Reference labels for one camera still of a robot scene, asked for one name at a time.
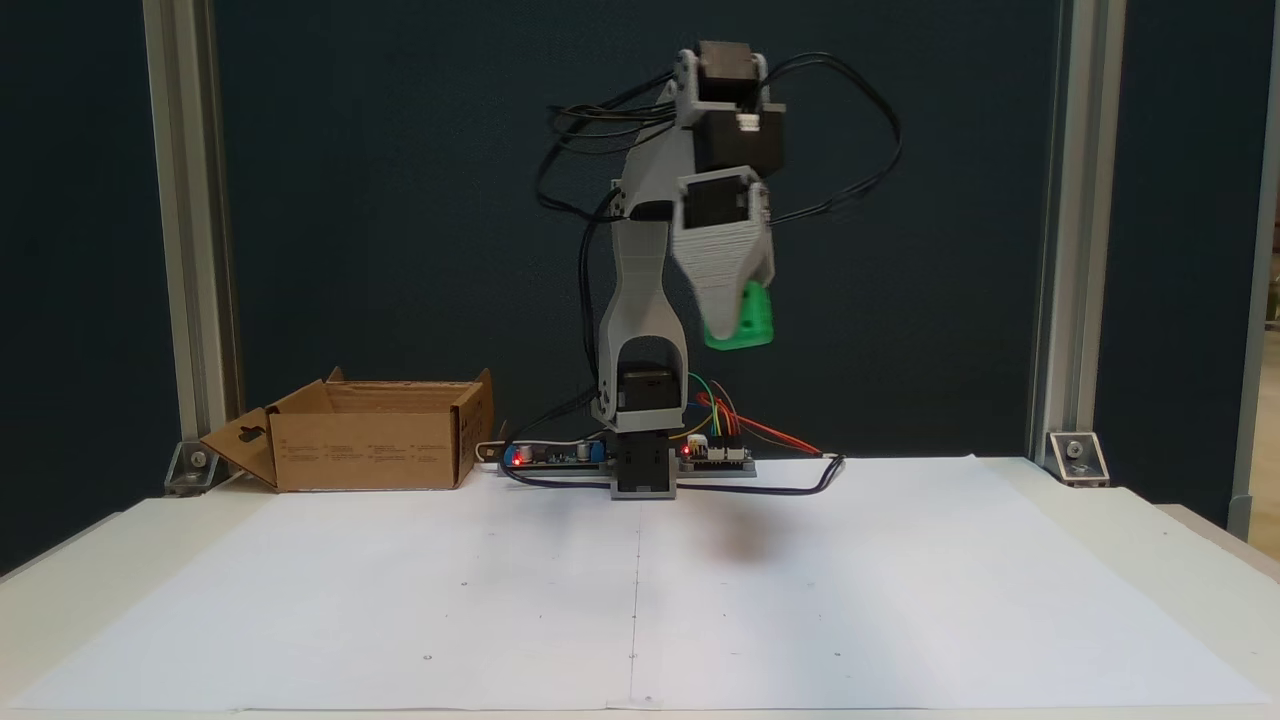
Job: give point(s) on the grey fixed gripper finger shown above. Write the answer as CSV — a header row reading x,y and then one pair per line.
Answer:
x,y
722,275

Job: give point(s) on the green dice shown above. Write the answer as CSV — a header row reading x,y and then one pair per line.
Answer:
x,y
757,320

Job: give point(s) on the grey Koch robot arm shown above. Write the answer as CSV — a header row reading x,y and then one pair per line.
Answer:
x,y
638,300

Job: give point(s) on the circuit board with red LED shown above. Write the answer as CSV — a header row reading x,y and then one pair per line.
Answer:
x,y
720,456

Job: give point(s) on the circuit board with blue parts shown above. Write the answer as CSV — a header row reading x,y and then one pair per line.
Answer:
x,y
555,455

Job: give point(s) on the brown cardboard box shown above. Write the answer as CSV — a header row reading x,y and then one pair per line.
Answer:
x,y
365,450

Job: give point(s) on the aluminium frame post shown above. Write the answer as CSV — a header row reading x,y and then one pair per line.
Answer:
x,y
190,250
1075,250

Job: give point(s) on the metal corner bracket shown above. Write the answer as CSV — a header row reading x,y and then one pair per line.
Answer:
x,y
1078,458
192,468

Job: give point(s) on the thin aluminium edge post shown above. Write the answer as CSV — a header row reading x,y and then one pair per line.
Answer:
x,y
1258,300

